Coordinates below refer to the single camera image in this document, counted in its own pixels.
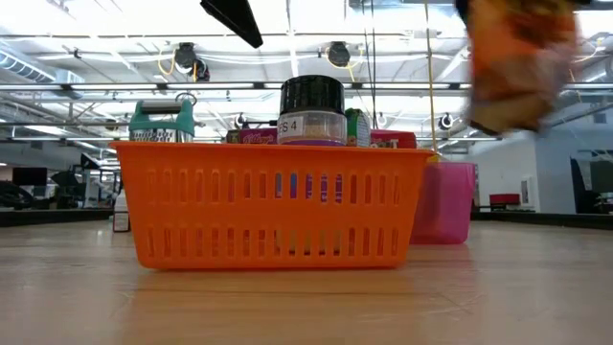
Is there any brown orange snack packet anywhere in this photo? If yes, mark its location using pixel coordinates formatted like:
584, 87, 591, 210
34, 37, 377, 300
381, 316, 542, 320
463, 0, 581, 139

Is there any black-lidded spice jar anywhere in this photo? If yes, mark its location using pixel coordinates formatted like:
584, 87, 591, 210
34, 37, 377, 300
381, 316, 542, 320
276, 74, 349, 148

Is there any pink mini cereal box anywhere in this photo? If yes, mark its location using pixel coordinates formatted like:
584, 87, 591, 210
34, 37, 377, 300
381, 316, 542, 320
225, 126, 280, 146

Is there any red Froot Loops cereal box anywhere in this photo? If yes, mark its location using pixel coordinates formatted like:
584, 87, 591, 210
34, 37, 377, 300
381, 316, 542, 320
369, 127, 419, 150

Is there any green mini cereal box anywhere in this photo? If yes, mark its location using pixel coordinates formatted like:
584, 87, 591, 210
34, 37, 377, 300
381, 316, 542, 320
344, 106, 374, 148

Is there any orange slotted plastic basket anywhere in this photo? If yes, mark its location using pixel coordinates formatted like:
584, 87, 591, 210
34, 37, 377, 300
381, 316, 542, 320
108, 140, 437, 272

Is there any long silver ceiling bar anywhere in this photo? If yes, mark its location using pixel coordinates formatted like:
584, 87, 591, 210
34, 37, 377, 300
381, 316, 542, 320
0, 81, 613, 92

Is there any pink plastic bin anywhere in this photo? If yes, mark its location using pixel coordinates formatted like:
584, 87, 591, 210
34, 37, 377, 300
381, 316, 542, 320
409, 160, 478, 246

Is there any red padded seat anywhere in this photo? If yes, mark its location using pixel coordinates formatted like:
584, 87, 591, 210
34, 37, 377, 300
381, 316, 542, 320
488, 193, 522, 208

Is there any dark office equipment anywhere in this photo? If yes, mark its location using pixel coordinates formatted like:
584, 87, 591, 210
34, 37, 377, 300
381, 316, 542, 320
569, 155, 613, 216
49, 152, 121, 211

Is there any black monitor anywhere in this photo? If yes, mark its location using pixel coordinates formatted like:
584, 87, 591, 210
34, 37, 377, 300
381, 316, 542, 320
11, 167, 49, 188

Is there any teal-handled metal box grater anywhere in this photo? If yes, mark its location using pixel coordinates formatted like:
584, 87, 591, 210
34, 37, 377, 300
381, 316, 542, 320
127, 92, 197, 144

